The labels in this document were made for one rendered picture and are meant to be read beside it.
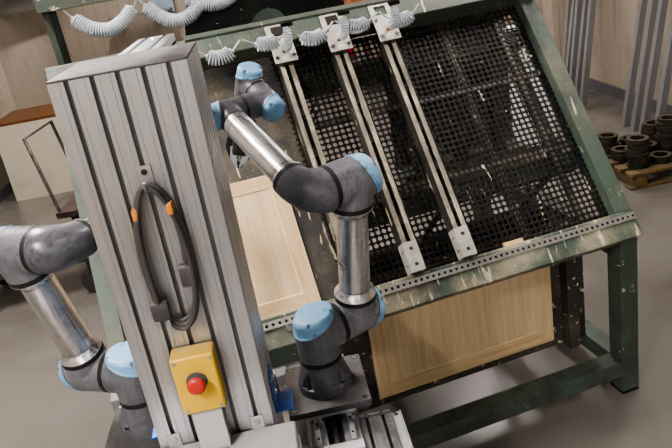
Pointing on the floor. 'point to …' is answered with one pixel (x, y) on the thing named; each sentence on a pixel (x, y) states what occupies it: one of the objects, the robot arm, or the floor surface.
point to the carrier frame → (564, 301)
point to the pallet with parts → (641, 153)
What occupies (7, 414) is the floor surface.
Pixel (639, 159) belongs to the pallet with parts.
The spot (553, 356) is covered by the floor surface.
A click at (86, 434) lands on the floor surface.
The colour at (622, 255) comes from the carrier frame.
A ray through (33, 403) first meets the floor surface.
